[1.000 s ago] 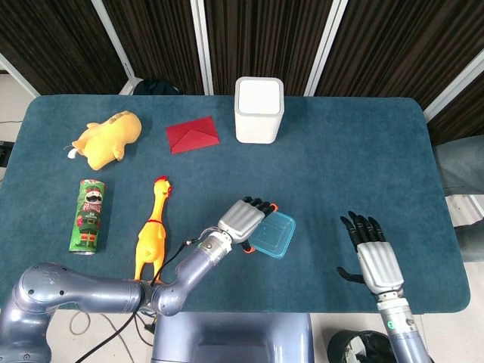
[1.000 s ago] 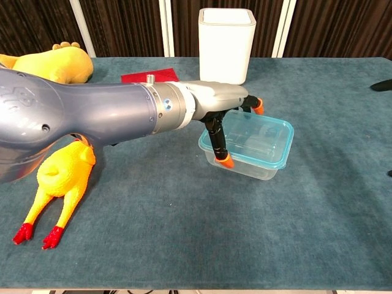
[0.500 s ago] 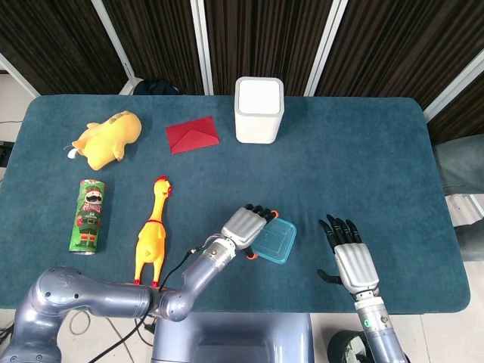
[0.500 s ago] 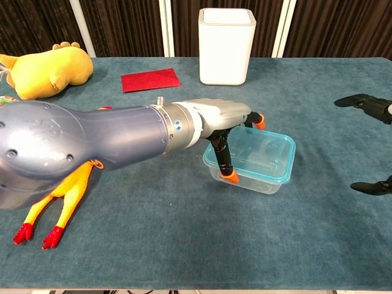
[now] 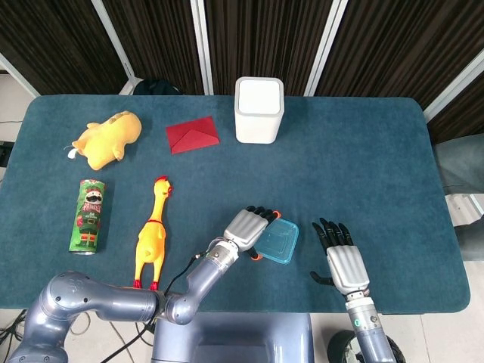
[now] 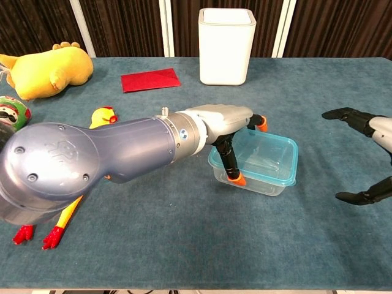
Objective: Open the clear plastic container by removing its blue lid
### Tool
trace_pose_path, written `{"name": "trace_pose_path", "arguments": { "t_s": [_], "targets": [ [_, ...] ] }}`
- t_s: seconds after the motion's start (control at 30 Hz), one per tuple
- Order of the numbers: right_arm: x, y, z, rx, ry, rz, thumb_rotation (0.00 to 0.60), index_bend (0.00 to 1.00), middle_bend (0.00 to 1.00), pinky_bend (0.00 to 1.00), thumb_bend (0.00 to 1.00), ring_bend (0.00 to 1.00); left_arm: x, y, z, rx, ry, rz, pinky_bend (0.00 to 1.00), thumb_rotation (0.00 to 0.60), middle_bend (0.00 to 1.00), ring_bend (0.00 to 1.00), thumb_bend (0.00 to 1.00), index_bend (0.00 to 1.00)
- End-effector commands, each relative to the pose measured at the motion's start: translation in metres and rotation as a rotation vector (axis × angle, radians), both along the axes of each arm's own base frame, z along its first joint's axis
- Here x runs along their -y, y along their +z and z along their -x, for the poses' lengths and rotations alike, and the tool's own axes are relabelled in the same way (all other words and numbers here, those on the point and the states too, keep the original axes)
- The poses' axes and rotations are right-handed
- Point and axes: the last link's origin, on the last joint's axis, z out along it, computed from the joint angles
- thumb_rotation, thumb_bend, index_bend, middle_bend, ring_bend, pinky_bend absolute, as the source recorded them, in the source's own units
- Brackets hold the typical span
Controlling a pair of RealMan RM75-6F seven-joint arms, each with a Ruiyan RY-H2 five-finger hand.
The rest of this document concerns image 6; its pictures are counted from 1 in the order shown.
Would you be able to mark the teal container lid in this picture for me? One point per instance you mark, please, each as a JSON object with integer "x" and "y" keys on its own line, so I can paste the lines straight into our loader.
{"x": 292, "y": 159}

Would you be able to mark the clear plastic food container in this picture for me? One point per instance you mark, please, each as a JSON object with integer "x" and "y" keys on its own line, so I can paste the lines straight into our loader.
{"x": 263, "y": 185}

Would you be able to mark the white partition post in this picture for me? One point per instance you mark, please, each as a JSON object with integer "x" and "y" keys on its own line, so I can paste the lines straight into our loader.
{"x": 283, "y": 27}
{"x": 167, "y": 27}
{"x": 82, "y": 27}

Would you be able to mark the yellow plush toy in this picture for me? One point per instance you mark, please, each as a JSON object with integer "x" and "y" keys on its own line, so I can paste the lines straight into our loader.
{"x": 46, "y": 73}

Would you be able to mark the right silver robot hand black fingers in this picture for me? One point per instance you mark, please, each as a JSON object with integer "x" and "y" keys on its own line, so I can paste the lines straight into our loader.
{"x": 379, "y": 128}

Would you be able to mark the left silver robot hand orange fingertips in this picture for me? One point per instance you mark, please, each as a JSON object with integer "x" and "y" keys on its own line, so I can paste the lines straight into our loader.
{"x": 226, "y": 118}

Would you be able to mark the green Pringles can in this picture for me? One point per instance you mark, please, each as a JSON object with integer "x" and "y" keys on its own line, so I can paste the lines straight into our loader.
{"x": 13, "y": 111}

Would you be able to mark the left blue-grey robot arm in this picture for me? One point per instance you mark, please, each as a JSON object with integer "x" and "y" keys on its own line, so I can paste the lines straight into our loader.
{"x": 92, "y": 153}

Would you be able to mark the red paper envelope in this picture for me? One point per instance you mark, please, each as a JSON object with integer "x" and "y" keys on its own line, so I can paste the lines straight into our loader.
{"x": 150, "y": 80}

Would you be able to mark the yellow rubber chicken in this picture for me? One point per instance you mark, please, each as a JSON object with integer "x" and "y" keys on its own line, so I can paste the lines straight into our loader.
{"x": 65, "y": 214}

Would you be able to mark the blue felt table cover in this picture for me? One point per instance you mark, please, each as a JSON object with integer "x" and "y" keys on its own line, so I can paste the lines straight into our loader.
{"x": 183, "y": 239}

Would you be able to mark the white square bin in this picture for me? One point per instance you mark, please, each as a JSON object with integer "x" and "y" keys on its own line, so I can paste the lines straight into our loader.
{"x": 226, "y": 52}

